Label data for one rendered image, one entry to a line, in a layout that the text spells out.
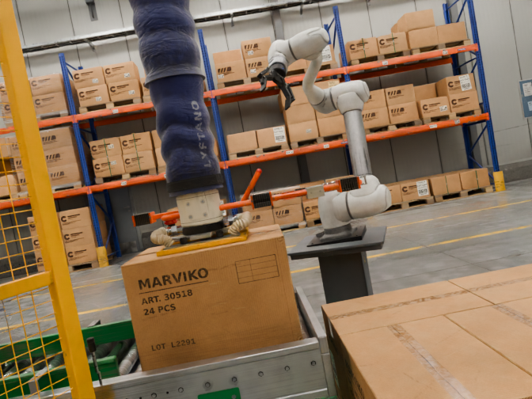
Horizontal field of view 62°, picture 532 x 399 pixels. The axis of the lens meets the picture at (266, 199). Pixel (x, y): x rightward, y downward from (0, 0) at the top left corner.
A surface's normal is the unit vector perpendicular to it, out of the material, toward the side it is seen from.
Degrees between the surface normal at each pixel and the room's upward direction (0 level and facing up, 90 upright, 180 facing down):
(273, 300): 90
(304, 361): 90
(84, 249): 87
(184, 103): 76
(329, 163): 90
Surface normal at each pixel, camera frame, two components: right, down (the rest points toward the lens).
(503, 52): 0.04, 0.04
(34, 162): 0.80, -0.12
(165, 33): 0.12, -0.26
